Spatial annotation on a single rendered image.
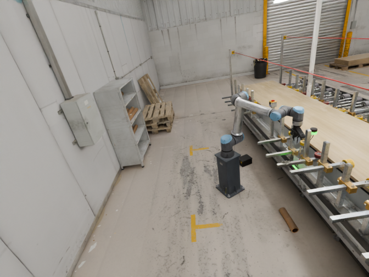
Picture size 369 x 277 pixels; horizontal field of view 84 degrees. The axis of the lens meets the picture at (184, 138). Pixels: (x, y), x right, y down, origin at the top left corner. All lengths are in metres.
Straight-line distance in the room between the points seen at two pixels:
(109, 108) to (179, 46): 6.46
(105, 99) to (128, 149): 0.98
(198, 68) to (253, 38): 2.61
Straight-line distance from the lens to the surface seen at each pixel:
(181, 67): 9.69
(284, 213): 2.84
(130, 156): 3.97
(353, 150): 2.53
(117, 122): 3.71
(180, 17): 9.62
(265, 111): 2.14
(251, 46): 9.99
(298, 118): 2.15
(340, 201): 2.11
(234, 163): 2.83
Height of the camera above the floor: 2.15
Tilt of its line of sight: 27 degrees down
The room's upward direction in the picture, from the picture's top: 10 degrees counter-clockwise
